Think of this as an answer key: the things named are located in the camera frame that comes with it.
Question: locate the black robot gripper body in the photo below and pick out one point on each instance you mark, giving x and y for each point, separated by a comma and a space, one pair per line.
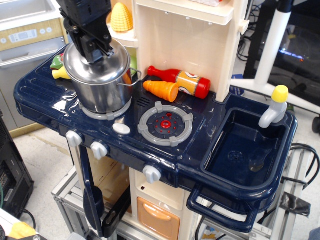
90, 18

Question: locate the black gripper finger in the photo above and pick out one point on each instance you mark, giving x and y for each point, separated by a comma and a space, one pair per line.
85, 46
97, 54

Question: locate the round steel pot lid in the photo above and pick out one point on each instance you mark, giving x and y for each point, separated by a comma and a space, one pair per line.
112, 67

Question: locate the stainless steel pot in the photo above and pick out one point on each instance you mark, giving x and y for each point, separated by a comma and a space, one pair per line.
109, 96

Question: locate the yellow toy corn cob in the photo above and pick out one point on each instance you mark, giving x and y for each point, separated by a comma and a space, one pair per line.
121, 18

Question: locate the red green toy pepper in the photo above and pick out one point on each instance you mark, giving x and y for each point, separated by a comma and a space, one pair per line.
57, 62

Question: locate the yellow toy bottle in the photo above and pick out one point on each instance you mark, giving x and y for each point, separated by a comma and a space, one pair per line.
60, 73

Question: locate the grey wooden cabinet appliance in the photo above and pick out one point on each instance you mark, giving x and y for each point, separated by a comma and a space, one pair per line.
30, 32

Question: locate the grey left stove burner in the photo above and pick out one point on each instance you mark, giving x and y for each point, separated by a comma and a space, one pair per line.
109, 116

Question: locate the grey stove burner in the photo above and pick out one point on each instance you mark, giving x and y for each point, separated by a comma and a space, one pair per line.
109, 116
166, 125

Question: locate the white oval button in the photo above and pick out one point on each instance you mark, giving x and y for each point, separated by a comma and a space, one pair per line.
121, 129

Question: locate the orange toy carrot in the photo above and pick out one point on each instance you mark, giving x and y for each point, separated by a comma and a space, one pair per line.
165, 90

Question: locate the left white stove knob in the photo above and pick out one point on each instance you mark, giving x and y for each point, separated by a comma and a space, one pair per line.
74, 139

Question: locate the white stove knob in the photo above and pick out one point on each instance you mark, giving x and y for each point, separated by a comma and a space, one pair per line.
152, 174
99, 150
74, 139

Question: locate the middle white stove knob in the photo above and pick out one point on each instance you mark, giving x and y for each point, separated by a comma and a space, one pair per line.
99, 150

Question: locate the grey right stove burner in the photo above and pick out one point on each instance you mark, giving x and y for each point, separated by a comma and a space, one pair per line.
166, 125

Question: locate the red toy ketchup bottle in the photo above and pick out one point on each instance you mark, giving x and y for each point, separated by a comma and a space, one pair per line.
188, 83

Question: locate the cream toy kitchen tower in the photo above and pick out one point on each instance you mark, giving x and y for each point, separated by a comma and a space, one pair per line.
199, 39

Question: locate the right white stove knob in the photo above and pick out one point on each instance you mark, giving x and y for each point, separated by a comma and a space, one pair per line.
152, 174

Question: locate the black computer tower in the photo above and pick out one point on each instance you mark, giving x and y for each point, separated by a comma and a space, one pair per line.
15, 180

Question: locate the navy oven door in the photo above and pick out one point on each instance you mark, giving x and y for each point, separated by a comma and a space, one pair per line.
93, 202

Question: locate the navy toy kitchen counter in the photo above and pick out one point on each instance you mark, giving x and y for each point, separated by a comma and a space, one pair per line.
242, 169

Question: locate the orange toy drawer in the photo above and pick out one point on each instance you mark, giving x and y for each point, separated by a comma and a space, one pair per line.
160, 221

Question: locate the grey toy faucet yellow cap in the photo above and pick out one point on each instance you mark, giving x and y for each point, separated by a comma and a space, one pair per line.
277, 108

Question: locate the white stand pole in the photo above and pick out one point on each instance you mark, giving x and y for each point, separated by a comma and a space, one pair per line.
259, 84

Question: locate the yellow object bottom left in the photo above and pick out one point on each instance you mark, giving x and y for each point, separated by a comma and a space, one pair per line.
21, 230

